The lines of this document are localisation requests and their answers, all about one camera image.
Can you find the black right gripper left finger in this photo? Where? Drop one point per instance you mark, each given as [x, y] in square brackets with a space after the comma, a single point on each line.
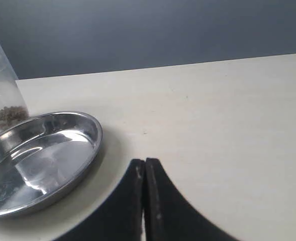
[119, 217]

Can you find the round stainless steel plate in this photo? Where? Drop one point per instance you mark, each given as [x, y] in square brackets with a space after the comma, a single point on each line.
[44, 158]

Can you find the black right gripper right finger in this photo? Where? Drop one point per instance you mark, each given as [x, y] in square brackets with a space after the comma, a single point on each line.
[168, 215]

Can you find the clear plastic shaker bottle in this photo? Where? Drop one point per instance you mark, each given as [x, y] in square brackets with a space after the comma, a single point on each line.
[13, 109]

